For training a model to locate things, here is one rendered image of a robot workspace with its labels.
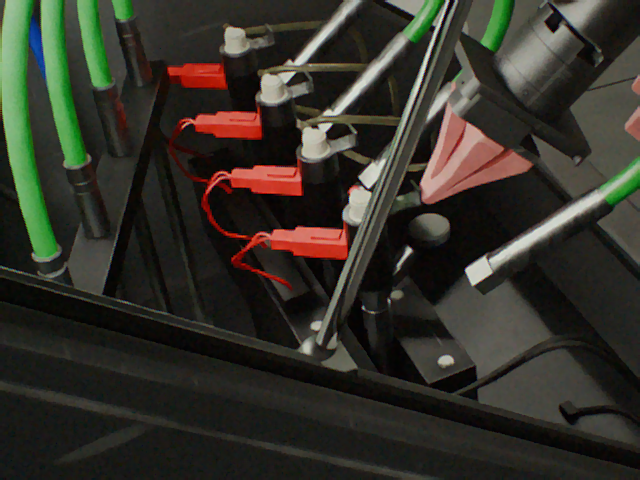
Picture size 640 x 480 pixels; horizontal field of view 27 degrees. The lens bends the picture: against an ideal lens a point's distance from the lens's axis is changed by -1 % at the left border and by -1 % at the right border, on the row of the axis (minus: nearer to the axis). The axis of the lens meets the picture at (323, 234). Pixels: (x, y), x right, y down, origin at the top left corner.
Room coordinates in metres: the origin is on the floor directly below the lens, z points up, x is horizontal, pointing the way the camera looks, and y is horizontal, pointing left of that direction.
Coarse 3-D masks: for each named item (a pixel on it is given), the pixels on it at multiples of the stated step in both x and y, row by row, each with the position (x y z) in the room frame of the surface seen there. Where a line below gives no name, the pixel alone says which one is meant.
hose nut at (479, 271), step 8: (488, 256) 0.59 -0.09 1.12; (472, 264) 0.59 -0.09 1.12; (480, 264) 0.59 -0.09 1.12; (488, 264) 0.58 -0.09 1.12; (472, 272) 0.59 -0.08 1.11; (480, 272) 0.58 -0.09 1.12; (488, 272) 0.58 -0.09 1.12; (472, 280) 0.58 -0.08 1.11; (480, 280) 0.58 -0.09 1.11; (488, 280) 0.58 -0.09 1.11; (496, 280) 0.58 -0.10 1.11; (504, 280) 0.58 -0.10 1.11; (480, 288) 0.58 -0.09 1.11; (488, 288) 0.58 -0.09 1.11
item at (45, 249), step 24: (24, 0) 0.61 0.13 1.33; (24, 24) 0.61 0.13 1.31; (24, 48) 0.61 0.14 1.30; (0, 72) 0.61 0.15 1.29; (24, 72) 0.61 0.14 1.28; (24, 96) 0.61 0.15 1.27; (24, 120) 0.61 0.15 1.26; (24, 144) 0.61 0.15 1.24; (24, 168) 0.61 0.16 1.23; (24, 192) 0.61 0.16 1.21; (624, 192) 0.57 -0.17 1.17; (24, 216) 0.61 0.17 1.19; (48, 216) 0.61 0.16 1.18; (48, 240) 0.61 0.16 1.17; (48, 264) 0.61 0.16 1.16
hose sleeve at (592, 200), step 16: (592, 192) 0.58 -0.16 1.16; (560, 208) 0.59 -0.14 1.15; (576, 208) 0.58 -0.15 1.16; (592, 208) 0.58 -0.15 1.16; (608, 208) 0.57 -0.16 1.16; (544, 224) 0.58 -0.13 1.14; (560, 224) 0.58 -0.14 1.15; (576, 224) 0.58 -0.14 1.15; (512, 240) 0.59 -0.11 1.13; (528, 240) 0.58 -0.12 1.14; (544, 240) 0.58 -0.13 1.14; (560, 240) 0.58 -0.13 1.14; (496, 256) 0.59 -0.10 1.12; (512, 256) 0.58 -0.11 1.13; (528, 256) 0.58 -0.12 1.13; (496, 272) 0.58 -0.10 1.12; (512, 272) 0.58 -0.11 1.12
